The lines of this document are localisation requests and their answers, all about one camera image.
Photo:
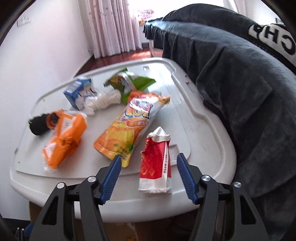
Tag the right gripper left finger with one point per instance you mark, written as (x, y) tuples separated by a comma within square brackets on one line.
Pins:
[(56, 220)]

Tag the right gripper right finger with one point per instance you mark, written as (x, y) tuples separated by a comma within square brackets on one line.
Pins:
[(226, 212)]

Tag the red white paper packet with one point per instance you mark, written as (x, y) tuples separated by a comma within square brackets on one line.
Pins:
[(155, 166)]

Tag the orange white plastic package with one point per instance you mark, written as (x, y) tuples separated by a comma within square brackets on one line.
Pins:
[(66, 139)]

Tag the black sock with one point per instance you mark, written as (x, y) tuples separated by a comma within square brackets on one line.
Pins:
[(39, 124)]

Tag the orange juice drink pouch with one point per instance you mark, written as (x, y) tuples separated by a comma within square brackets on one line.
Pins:
[(124, 133)]

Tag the white tissue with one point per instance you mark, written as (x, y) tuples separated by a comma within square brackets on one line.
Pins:
[(101, 101)]

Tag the blue white carton box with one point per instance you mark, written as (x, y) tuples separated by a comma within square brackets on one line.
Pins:
[(77, 92)]

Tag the green snack wrapper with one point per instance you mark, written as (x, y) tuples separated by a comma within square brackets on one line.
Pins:
[(126, 82)]

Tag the black white lettered pillow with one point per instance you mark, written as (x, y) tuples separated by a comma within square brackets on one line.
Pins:
[(277, 41)]

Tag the pink patterned curtain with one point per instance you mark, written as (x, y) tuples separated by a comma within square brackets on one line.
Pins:
[(112, 27)]

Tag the folded pink cloth pile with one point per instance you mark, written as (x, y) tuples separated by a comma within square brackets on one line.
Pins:
[(145, 15)]

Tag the white wall switch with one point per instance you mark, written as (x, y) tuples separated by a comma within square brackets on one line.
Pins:
[(23, 21)]

